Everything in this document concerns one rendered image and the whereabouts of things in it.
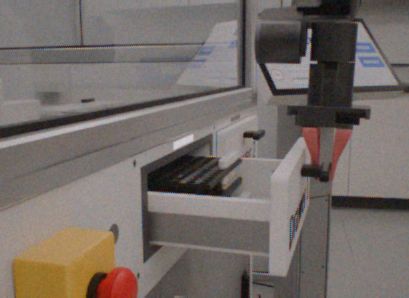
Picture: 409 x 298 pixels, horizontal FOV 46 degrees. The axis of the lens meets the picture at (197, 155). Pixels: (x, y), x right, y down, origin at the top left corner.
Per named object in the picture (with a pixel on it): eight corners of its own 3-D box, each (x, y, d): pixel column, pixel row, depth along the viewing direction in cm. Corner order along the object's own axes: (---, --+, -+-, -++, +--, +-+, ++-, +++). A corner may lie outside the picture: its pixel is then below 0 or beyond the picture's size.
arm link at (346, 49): (359, 12, 58) (358, 17, 63) (300, 12, 60) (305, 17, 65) (354, 70, 59) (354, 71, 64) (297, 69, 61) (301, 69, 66)
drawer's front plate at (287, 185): (308, 204, 78) (311, 137, 76) (285, 279, 51) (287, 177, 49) (297, 204, 78) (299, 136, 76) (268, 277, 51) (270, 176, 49)
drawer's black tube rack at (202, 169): (241, 198, 75) (242, 157, 74) (210, 236, 59) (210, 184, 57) (113, 189, 82) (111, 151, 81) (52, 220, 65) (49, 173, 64)
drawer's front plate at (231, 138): (257, 163, 112) (257, 115, 110) (226, 194, 84) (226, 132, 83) (249, 162, 112) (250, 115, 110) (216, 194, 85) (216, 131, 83)
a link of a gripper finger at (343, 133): (297, 172, 69) (301, 106, 68) (349, 176, 67) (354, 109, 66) (290, 182, 63) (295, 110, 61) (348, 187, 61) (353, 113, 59)
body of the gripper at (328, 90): (292, 115, 68) (295, 62, 67) (368, 119, 65) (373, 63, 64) (285, 119, 62) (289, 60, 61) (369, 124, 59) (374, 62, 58)
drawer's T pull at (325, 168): (331, 171, 65) (331, 161, 65) (328, 183, 58) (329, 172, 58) (304, 169, 66) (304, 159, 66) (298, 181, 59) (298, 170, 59)
